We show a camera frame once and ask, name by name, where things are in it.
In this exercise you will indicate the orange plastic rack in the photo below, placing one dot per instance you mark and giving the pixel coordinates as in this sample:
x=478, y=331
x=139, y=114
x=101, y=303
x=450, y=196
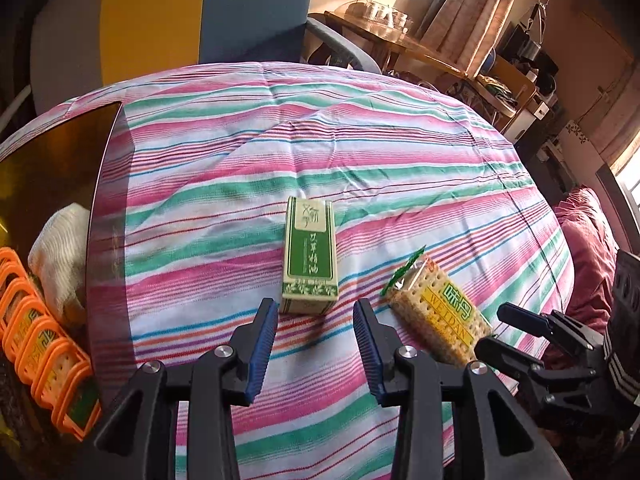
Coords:
x=45, y=350

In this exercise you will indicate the white floral box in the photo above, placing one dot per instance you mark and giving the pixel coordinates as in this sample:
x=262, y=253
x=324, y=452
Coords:
x=574, y=134

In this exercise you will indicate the cream towel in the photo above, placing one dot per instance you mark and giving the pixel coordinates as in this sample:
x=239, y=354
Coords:
x=62, y=255

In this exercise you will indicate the yellow label cracker packet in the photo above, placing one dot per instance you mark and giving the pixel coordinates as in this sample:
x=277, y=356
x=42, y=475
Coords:
x=440, y=310

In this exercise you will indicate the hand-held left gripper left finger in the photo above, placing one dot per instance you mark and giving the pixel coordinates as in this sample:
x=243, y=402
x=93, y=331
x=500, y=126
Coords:
x=262, y=350

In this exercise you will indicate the clear plastic containers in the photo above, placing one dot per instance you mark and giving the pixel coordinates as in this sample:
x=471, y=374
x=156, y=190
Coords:
x=380, y=15

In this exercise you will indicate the golden box container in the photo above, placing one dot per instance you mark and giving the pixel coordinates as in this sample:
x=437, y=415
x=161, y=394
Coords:
x=55, y=160

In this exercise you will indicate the person's right forearm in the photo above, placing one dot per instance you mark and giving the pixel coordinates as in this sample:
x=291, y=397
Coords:
x=625, y=365

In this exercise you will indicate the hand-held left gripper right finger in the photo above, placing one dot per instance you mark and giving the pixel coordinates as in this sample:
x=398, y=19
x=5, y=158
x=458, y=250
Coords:
x=370, y=350

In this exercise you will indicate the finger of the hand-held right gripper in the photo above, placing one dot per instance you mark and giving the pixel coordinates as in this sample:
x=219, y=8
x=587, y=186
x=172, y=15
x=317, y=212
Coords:
x=525, y=317
x=500, y=355

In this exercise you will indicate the green white carton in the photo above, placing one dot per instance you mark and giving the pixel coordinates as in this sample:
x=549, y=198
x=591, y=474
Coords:
x=310, y=255

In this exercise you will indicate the beige curtain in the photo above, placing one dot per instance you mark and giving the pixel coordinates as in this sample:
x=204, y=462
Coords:
x=475, y=10

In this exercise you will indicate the wooden table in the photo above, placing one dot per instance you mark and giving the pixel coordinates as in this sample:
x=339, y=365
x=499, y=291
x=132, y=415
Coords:
x=425, y=50

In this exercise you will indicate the grey chair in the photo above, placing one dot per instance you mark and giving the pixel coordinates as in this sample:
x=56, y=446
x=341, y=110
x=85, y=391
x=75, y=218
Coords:
x=340, y=42

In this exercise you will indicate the striped pink green blanket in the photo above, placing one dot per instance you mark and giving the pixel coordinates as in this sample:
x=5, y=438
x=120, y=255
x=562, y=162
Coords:
x=225, y=160

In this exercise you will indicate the metal pot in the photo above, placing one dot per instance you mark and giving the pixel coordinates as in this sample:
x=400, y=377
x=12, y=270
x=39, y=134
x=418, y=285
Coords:
x=531, y=50

